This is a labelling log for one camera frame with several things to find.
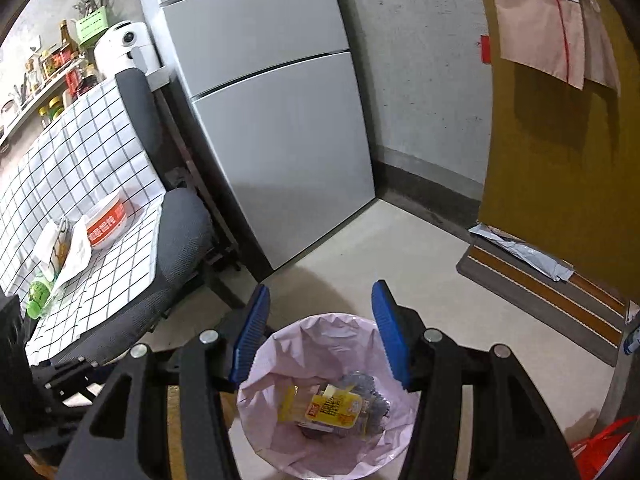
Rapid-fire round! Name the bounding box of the yellow label food tray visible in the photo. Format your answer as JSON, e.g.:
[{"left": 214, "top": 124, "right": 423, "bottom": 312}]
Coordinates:
[{"left": 304, "top": 391, "right": 364, "bottom": 429}]

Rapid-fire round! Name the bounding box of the shelf of bottles and jars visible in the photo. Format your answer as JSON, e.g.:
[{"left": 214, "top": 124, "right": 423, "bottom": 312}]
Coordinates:
[{"left": 0, "top": 20, "right": 104, "bottom": 131}]

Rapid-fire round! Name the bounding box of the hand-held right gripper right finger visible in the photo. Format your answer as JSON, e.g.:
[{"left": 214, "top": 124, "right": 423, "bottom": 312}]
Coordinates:
[{"left": 371, "top": 280, "right": 583, "bottom": 480}]

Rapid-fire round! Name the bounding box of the orange and white paper bowl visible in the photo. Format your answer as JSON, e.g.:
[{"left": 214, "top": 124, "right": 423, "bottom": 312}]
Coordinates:
[{"left": 81, "top": 188, "right": 136, "bottom": 251}]

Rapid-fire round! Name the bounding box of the white kitchen appliance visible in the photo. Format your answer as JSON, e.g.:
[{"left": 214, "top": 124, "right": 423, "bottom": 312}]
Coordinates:
[{"left": 93, "top": 20, "right": 161, "bottom": 81}]

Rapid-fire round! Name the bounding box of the grey refrigerator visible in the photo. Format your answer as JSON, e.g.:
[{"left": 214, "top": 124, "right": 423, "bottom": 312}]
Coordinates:
[{"left": 132, "top": 0, "right": 377, "bottom": 284}]

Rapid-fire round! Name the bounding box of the white checked cloth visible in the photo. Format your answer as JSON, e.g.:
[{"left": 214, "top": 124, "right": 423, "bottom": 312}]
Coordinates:
[{"left": 0, "top": 77, "right": 169, "bottom": 362}]

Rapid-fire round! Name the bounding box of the grey office chair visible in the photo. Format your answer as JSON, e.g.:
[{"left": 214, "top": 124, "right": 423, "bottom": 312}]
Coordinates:
[{"left": 20, "top": 67, "right": 242, "bottom": 461}]

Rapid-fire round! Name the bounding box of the clear grey wrapper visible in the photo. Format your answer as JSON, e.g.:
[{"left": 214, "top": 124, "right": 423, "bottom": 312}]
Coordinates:
[{"left": 340, "top": 370, "right": 394, "bottom": 437}]

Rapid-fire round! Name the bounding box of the grey metal frame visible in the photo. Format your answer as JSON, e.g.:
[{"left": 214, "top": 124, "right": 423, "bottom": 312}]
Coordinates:
[{"left": 592, "top": 300, "right": 640, "bottom": 437}]

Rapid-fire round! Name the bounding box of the pink hanging cloth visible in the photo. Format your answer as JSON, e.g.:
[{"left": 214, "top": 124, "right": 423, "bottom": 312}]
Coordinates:
[{"left": 487, "top": 0, "right": 621, "bottom": 99}]

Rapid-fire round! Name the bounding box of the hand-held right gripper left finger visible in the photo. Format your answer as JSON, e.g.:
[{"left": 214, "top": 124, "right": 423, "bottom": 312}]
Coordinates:
[{"left": 55, "top": 284, "right": 272, "bottom": 480}]

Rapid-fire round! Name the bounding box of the bundle of metal utensils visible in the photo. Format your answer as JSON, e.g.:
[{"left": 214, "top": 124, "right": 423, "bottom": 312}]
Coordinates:
[{"left": 72, "top": 0, "right": 116, "bottom": 19}]

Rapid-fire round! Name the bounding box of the red plastic bag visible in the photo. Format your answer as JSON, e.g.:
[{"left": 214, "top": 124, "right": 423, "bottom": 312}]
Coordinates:
[{"left": 569, "top": 419, "right": 637, "bottom": 480}]

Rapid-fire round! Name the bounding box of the trash bin with pink liner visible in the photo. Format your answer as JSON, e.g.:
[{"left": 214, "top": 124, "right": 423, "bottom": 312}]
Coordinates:
[{"left": 235, "top": 312, "right": 426, "bottom": 480}]

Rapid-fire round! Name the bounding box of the yellow snack packet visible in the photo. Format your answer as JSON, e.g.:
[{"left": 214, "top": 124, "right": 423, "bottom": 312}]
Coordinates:
[{"left": 276, "top": 384, "right": 315, "bottom": 424}]

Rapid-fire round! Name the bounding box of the green utensil holder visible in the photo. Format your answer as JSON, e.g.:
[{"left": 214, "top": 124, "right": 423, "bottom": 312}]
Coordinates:
[{"left": 75, "top": 6, "right": 112, "bottom": 49}]

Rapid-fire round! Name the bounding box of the striped brown door mat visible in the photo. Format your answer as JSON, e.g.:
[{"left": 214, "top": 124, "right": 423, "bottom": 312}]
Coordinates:
[{"left": 457, "top": 242, "right": 626, "bottom": 369}]

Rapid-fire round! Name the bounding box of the yellow door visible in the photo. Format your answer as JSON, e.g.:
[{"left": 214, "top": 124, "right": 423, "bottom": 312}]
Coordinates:
[{"left": 477, "top": 0, "right": 640, "bottom": 307}]

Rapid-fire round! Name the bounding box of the grey plastic mailing bag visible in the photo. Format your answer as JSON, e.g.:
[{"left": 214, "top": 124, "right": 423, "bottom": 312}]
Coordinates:
[{"left": 468, "top": 223, "right": 575, "bottom": 282}]

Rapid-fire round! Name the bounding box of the white paper wrapper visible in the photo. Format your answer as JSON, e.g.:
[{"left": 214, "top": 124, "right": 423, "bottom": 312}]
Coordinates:
[{"left": 32, "top": 215, "right": 94, "bottom": 294}]

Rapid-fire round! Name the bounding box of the green plastic bottle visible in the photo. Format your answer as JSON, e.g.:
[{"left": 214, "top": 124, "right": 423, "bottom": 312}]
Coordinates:
[{"left": 26, "top": 270, "right": 56, "bottom": 321}]

